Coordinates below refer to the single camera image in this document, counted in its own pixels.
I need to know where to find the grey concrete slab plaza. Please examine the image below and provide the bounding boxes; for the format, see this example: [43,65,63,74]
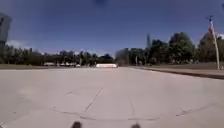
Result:
[0,66,224,128]

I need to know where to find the thin tall tower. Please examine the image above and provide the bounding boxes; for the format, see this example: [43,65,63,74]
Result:
[146,32,152,49]

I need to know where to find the robot's own part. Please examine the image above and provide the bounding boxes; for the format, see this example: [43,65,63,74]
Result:
[130,123,142,128]
[71,121,83,128]

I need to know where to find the group of tall trees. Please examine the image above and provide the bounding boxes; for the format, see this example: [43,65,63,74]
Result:
[114,31,224,66]

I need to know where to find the grass strip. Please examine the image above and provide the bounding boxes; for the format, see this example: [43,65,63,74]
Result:
[0,63,98,70]
[133,61,224,70]

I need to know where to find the dark raised kerb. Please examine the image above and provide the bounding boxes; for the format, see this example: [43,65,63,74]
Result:
[128,65,224,80]

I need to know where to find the row of trees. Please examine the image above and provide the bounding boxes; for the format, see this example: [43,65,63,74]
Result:
[0,44,114,67]

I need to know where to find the flagpole with flag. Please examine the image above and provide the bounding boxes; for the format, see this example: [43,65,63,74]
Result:
[205,15,221,71]

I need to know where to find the tall building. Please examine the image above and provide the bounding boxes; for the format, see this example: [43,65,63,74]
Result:
[0,12,13,46]

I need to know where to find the low white wall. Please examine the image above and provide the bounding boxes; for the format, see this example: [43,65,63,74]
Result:
[95,63,119,69]

